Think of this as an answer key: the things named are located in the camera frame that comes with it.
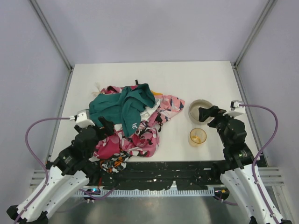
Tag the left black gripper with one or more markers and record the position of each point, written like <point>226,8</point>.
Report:
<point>100,130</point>

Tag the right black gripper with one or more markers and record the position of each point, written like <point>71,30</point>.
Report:
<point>216,115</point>

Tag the teal green cloth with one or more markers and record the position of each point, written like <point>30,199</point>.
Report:
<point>122,108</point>

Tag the pink floral cloth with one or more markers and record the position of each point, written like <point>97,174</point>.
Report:
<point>145,141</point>

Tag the mustard yellow cloth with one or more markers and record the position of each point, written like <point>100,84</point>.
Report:
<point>156,94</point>

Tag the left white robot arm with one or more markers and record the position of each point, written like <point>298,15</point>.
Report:
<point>70,171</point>

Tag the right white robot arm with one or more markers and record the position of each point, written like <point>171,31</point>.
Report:
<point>238,170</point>

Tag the black orange patterned cloth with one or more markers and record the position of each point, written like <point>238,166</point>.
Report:
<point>116,163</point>

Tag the amber plastic cup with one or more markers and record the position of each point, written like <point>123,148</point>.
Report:
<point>197,137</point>

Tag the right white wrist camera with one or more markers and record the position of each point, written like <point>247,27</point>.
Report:
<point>236,109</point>

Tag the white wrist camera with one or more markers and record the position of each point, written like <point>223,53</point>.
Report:
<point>236,109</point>
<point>83,120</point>

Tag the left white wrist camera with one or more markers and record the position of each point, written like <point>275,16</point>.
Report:
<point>83,120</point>

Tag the white cable duct strip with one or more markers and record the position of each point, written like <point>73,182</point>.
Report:
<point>162,193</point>

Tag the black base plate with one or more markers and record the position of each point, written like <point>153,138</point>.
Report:
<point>187,175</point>

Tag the left aluminium frame post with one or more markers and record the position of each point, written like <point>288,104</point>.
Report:
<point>38,11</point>

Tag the aluminium frame post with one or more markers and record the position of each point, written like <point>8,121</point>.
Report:
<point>266,11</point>
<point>38,11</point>

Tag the right aluminium frame post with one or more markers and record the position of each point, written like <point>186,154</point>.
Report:
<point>266,11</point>

